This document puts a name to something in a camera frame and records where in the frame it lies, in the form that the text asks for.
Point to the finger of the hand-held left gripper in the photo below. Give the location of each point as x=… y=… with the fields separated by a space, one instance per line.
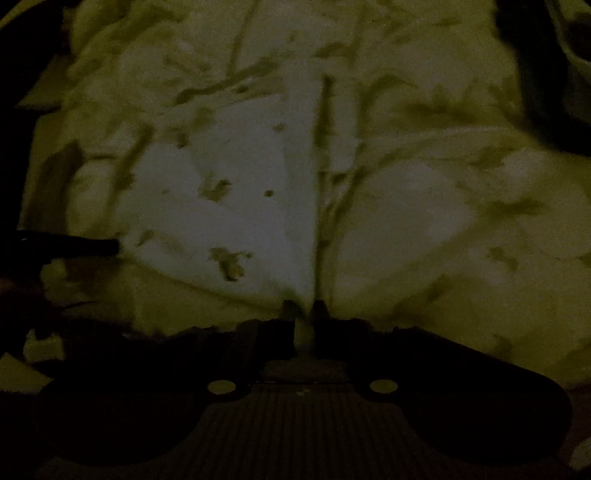
x=78 y=245

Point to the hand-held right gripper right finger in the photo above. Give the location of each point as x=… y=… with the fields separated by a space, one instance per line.
x=319 y=309

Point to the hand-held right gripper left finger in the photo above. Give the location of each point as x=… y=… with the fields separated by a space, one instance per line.
x=287 y=310

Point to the white printed small garment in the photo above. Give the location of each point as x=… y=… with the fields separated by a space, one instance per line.
x=221 y=217

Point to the leaf print blanket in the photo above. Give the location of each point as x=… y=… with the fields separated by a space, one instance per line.
x=438 y=207

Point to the dark printed cloth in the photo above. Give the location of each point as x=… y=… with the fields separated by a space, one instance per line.
x=549 y=83

